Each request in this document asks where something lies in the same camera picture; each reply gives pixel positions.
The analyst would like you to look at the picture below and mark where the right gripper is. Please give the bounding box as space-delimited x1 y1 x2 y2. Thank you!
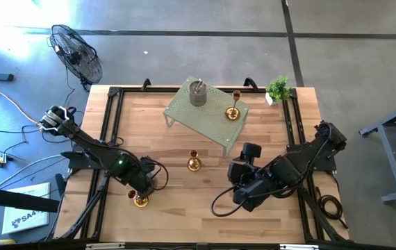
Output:
227 142 275 213

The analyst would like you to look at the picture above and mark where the brass candlestick holder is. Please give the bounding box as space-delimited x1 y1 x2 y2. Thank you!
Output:
187 149 202 172
224 90 242 122
127 189 150 208

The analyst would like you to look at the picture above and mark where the grey metal candle jar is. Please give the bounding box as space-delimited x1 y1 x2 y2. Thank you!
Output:
188 78 208 108

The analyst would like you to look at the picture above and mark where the green perforated metal shelf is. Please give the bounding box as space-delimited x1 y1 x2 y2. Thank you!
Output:
162 75 251 158

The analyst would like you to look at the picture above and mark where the green plant in white pot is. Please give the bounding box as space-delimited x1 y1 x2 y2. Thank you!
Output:
265 74 293 107

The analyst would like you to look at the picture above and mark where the white printed board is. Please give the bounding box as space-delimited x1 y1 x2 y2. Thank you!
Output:
1 181 51 235

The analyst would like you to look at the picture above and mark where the black beam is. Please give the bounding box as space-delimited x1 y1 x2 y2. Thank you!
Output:
0 183 60 213

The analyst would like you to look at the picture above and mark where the grey metal stand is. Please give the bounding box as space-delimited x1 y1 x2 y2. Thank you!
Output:
358 96 396 205

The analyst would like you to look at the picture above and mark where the black floor fan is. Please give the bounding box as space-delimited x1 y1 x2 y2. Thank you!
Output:
48 23 104 92

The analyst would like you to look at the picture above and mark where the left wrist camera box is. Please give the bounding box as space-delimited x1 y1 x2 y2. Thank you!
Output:
139 156 158 174

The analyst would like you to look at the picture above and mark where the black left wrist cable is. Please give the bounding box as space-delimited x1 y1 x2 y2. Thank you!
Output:
147 158 170 192

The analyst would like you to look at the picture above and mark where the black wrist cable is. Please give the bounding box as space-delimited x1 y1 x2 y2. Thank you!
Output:
210 185 251 218
147 158 170 192

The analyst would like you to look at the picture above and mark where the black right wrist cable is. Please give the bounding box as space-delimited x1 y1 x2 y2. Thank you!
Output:
210 185 251 218

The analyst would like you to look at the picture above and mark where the black diagonal frame strut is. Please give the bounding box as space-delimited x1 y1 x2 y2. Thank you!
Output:
58 172 111 240
297 185 347 242

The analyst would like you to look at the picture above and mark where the silver metal bracket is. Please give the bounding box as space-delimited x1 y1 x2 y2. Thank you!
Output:
85 242 126 250
279 244 320 250

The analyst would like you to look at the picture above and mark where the coiled black cable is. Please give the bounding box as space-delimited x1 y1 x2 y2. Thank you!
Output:
315 186 349 230

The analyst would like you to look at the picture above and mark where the black aluminium table frame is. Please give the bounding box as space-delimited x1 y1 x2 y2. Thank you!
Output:
79 85 352 250

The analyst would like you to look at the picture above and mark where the grey floor cable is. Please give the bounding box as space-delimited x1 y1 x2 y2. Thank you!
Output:
0 153 67 190

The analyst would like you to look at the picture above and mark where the black fan cord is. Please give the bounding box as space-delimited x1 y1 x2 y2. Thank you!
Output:
62 65 77 108

